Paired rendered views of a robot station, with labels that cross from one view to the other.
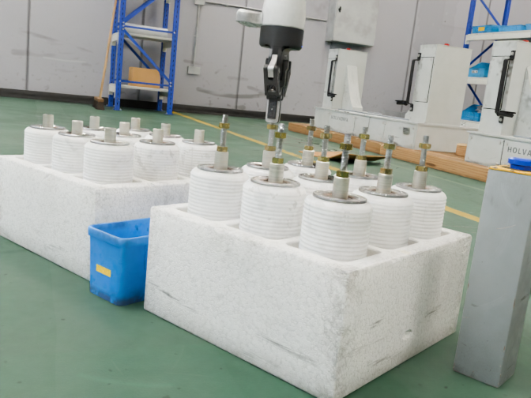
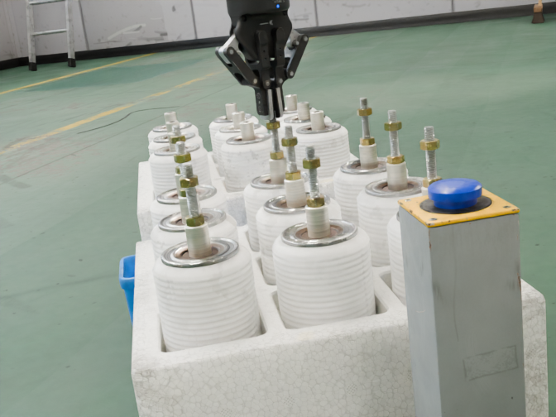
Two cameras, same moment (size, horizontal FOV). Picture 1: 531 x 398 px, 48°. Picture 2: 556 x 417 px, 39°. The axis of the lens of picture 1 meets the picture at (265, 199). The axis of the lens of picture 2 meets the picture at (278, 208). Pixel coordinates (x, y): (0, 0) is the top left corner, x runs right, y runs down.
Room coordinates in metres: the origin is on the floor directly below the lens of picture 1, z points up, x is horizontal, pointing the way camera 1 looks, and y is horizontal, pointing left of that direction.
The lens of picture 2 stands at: (0.34, -0.64, 0.49)
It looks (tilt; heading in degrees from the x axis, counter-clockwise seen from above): 16 degrees down; 43
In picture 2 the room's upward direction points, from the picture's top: 7 degrees counter-clockwise
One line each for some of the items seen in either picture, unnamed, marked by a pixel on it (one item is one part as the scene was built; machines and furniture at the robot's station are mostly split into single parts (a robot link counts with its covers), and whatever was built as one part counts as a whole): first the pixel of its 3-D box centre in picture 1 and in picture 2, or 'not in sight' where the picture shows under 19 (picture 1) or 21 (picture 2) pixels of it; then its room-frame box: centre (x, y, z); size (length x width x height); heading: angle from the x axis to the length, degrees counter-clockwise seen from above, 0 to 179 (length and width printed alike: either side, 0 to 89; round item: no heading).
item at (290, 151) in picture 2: (324, 148); (291, 159); (0.97, -0.09, 0.30); 0.01 x 0.01 x 0.08
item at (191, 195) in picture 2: (344, 161); (192, 202); (0.81, -0.10, 0.30); 0.01 x 0.01 x 0.08
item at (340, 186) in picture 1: (340, 188); (198, 240); (0.81, -0.10, 0.26); 0.02 x 0.02 x 0.03
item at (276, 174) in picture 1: (276, 174); (190, 209); (0.88, -0.01, 0.26); 0.02 x 0.02 x 0.03
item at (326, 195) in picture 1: (339, 197); (200, 253); (0.81, -0.10, 0.25); 0.08 x 0.08 x 0.01
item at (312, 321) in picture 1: (309, 272); (312, 334); (0.97, -0.09, 0.09); 0.39 x 0.39 x 0.18; 50
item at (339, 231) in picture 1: (330, 260); (213, 339); (0.81, -0.10, 0.16); 0.10 x 0.10 x 0.18
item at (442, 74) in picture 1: (390, 93); not in sight; (4.92, -0.93, 0.45); 1.61 x 0.57 x 0.74; 22
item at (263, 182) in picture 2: (267, 167); (280, 180); (1.05, 0.00, 0.25); 0.08 x 0.08 x 0.01
